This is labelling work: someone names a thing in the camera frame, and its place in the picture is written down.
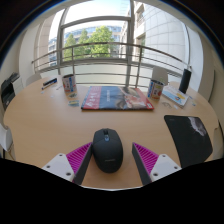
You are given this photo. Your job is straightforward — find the red and blue magazine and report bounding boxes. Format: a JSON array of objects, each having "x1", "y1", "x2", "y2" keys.
[{"x1": 80, "y1": 85, "x2": 155, "y2": 111}]

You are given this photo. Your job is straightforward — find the black computer mouse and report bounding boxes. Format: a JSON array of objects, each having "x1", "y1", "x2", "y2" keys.
[{"x1": 91, "y1": 128, "x2": 124, "y2": 174}]

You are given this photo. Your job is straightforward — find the grey metal railing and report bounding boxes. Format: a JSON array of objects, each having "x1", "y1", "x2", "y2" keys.
[{"x1": 31, "y1": 41, "x2": 193, "y2": 89}]

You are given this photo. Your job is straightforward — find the white printed tin can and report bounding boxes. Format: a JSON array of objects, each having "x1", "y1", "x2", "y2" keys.
[{"x1": 61, "y1": 73, "x2": 78, "y2": 94}]

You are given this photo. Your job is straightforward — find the dark blue marker box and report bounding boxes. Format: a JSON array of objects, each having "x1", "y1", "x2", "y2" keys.
[{"x1": 41, "y1": 77, "x2": 59, "y2": 91}]

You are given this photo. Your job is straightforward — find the printed tin can with plant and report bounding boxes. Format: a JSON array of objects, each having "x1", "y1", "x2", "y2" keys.
[{"x1": 147, "y1": 78, "x2": 165, "y2": 100}]

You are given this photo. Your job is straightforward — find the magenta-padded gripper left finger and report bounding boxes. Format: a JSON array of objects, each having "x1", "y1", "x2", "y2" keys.
[{"x1": 41, "y1": 142, "x2": 94, "y2": 186}]

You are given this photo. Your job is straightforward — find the small teal card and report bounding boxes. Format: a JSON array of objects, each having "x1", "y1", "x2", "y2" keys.
[{"x1": 67, "y1": 99, "x2": 81, "y2": 108}]

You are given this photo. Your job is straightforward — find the black printed mouse pad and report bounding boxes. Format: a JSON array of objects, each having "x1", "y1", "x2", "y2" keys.
[{"x1": 163, "y1": 114, "x2": 214, "y2": 169}]

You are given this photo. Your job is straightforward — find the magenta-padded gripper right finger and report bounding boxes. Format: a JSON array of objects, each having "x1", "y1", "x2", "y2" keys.
[{"x1": 131, "y1": 142, "x2": 183, "y2": 186}]

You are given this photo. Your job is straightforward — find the black cylinder bottle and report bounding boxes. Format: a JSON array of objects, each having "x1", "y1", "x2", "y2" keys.
[{"x1": 178, "y1": 68, "x2": 193, "y2": 95}]

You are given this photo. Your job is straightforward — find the white chair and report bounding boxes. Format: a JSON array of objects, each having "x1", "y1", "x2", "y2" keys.
[
  {"x1": 151, "y1": 65, "x2": 170, "y2": 85},
  {"x1": 0, "y1": 123, "x2": 14, "y2": 153},
  {"x1": 25, "y1": 72, "x2": 43, "y2": 87}
]

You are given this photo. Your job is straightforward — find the green trees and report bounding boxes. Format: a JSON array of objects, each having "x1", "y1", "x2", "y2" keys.
[{"x1": 63, "y1": 25, "x2": 115, "y2": 58}]

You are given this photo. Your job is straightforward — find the light blue book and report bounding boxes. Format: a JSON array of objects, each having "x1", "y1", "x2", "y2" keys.
[{"x1": 162, "y1": 84, "x2": 190, "y2": 108}]

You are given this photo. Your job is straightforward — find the black and white printer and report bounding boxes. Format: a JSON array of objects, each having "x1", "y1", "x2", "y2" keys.
[{"x1": 0, "y1": 72, "x2": 21, "y2": 111}]

